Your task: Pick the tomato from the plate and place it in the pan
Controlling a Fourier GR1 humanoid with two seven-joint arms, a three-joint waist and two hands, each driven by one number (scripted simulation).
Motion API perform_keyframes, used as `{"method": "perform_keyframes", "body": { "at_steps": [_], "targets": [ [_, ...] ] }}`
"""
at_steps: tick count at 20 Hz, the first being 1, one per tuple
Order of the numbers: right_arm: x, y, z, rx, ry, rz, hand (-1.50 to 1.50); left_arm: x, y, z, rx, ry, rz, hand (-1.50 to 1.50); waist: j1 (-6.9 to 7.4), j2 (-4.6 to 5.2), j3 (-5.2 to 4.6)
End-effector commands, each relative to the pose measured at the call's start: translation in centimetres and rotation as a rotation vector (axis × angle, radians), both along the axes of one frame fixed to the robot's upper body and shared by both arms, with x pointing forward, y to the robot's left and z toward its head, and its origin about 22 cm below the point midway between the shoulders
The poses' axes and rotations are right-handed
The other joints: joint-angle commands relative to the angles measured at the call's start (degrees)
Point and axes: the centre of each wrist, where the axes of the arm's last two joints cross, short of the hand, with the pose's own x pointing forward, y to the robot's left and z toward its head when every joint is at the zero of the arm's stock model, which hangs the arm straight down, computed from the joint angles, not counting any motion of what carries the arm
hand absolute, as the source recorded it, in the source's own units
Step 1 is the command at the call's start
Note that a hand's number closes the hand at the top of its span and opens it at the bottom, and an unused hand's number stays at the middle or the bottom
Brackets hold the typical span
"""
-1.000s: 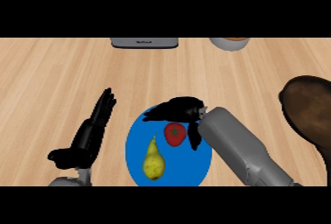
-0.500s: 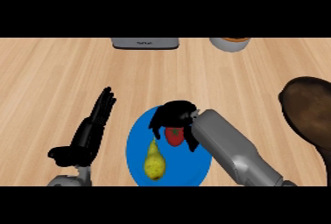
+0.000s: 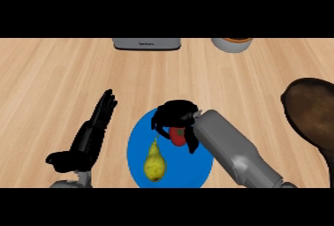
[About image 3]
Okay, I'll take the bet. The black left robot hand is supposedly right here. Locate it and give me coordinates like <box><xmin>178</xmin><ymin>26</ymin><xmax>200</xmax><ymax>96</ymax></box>
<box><xmin>44</xmin><ymin>88</ymin><xmax>118</xmax><ymax>174</ymax></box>

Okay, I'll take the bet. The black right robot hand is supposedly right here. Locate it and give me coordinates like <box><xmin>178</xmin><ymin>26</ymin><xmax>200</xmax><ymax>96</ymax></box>
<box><xmin>150</xmin><ymin>99</ymin><xmax>203</xmax><ymax>154</ymax></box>

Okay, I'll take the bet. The blue plate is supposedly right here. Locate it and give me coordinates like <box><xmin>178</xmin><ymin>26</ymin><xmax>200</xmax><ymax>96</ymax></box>
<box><xmin>125</xmin><ymin>107</ymin><xmax>215</xmax><ymax>189</ymax></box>

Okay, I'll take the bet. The dark brown pan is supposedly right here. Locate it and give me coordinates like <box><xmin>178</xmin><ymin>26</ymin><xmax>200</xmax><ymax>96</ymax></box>
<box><xmin>279</xmin><ymin>77</ymin><xmax>334</xmax><ymax>188</ymax></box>

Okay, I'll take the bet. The yellow pear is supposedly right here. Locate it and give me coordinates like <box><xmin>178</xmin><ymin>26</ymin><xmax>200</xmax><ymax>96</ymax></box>
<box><xmin>143</xmin><ymin>137</ymin><xmax>166</xmax><ymax>183</ymax></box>

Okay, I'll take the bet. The grey appliance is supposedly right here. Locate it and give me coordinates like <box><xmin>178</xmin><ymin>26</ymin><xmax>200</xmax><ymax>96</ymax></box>
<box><xmin>110</xmin><ymin>38</ymin><xmax>183</xmax><ymax>51</ymax></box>

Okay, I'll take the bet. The grey bowl with orange rim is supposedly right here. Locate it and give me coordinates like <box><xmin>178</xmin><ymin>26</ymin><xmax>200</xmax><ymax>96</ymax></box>
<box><xmin>209</xmin><ymin>38</ymin><xmax>254</xmax><ymax>54</ymax></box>

